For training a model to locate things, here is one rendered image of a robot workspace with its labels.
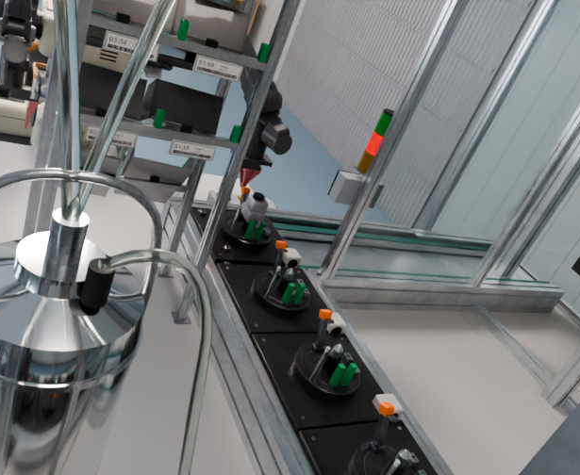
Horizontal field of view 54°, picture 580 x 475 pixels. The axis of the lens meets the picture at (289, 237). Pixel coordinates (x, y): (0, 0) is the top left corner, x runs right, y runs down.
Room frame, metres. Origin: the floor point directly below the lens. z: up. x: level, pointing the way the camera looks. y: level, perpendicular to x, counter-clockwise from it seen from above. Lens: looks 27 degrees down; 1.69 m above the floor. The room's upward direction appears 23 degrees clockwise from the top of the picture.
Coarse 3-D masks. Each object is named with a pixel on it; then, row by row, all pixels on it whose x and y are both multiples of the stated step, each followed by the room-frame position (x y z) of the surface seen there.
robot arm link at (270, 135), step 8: (280, 96) 1.42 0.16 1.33; (272, 112) 1.41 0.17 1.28; (264, 120) 1.37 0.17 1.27; (272, 120) 1.37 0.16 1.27; (280, 120) 1.39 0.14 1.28; (272, 128) 1.35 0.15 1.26; (280, 128) 1.34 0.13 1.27; (288, 128) 1.35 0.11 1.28; (264, 136) 1.36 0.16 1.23; (272, 136) 1.34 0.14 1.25; (280, 136) 1.33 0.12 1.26; (288, 136) 1.35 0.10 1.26; (272, 144) 1.33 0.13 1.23; (280, 144) 1.34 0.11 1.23; (288, 144) 1.36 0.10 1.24; (280, 152) 1.35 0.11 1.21
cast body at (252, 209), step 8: (256, 192) 1.33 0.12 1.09; (248, 200) 1.31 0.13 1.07; (256, 200) 1.30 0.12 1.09; (264, 200) 1.32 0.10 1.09; (248, 208) 1.30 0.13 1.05; (256, 208) 1.30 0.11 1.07; (264, 208) 1.31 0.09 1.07; (248, 216) 1.29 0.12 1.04; (256, 216) 1.29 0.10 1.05; (264, 216) 1.31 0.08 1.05; (256, 224) 1.28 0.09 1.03
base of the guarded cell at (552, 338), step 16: (512, 320) 1.71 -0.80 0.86; (528, 320) 1.76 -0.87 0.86; (544, 320) 1.82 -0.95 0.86; (560, 320) 1.87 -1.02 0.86; (528, 336) 1.65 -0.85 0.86; (544, 336) 1.70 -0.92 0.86; (560, 336) 1.75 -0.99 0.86; (576, 336) 1.80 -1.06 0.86; (496, 352) 1.47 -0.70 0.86; (544, 352) 1.59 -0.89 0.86; (560, 352) 1.64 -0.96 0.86; (512, 368) 1.42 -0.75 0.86; (544, 368) 1.50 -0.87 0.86; (560, 368) 1.54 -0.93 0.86; (528, 384) 1.38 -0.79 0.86; (544, 400) 1.33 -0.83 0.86; (576, 400) 1.40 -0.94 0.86; (560, 416) 1.29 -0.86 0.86
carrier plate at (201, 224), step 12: (192, 216) 1.32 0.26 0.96; (204, 216) 1.33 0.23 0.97; (204, 228) 1.27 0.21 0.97; (216, 240) 1.23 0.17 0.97; (216, 252) 1.18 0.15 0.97; (228, 252) 1.21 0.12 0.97; (240, 252) 1.23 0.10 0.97; (252, 252) 1.25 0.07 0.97; (264, 252) 1.28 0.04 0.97; (216, 264) 1.16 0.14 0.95; (252, 264) 1.21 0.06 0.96; (264, 264) 1.23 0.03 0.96
